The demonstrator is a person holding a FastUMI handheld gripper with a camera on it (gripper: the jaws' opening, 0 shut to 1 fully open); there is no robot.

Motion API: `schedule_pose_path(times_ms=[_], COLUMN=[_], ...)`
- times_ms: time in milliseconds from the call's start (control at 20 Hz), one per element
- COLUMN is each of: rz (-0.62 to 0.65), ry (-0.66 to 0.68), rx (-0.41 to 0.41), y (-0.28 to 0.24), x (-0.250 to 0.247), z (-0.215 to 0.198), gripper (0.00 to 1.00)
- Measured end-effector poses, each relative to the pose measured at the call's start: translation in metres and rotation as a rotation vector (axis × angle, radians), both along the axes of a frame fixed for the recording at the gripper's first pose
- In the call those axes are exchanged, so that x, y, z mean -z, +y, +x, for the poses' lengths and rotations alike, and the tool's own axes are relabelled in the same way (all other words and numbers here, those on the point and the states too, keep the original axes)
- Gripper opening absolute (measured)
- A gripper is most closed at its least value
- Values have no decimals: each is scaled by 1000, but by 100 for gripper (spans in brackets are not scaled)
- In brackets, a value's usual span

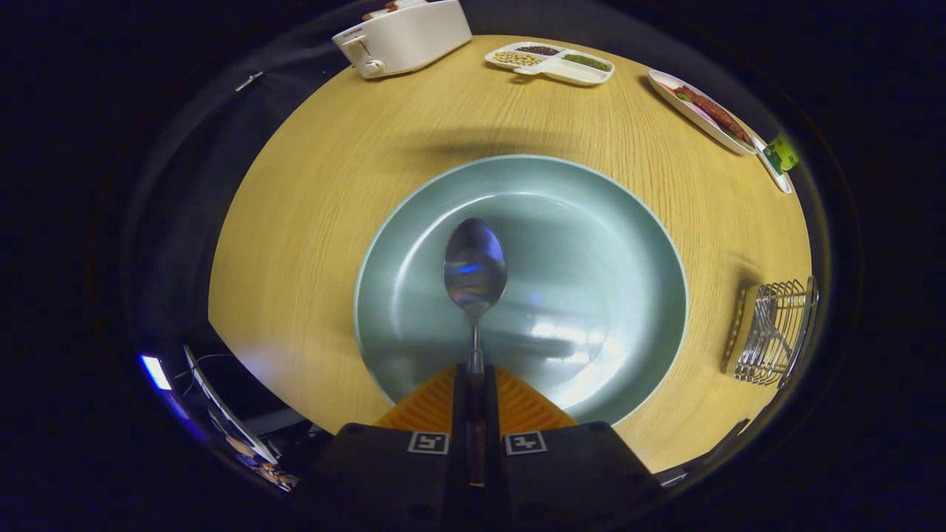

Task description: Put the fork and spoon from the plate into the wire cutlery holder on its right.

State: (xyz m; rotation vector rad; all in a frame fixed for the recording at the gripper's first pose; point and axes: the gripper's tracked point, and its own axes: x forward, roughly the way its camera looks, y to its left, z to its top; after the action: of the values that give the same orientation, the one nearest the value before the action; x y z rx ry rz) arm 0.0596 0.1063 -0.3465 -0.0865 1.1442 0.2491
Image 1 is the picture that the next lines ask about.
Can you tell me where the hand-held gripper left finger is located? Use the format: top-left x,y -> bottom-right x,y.
299,365 -> 468,522

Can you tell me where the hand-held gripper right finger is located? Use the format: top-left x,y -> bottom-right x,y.
484,365 -> 664,522

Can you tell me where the metal spoon wooden handle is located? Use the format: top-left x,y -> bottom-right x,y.
443,217 -> 508,488

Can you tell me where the white thin panel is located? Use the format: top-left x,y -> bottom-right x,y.
183,345 -> 280,466

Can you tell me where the teal round plate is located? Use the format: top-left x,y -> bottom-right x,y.
354,154 -> 689,427

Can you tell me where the glowing monitor screen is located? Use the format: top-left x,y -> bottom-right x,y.
138,354 -> 193,422

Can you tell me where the white square coaster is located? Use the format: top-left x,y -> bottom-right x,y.
752,137 -> 793,194

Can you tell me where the white oval food plate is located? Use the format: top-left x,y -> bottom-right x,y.
648,69 -> 758,157

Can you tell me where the green drink bottle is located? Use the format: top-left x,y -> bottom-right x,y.
763,132 -> 800,175

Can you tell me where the brown fried meat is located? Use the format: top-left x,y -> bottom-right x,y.
676,85 -> 753,145

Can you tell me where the white divided tray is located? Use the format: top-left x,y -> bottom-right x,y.
485,42 -> 616,86

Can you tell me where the white toaster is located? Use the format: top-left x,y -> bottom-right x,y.
332,0 -> 473,80

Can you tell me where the metal wire cutlery basket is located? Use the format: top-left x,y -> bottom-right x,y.
721,276 -> 820,389

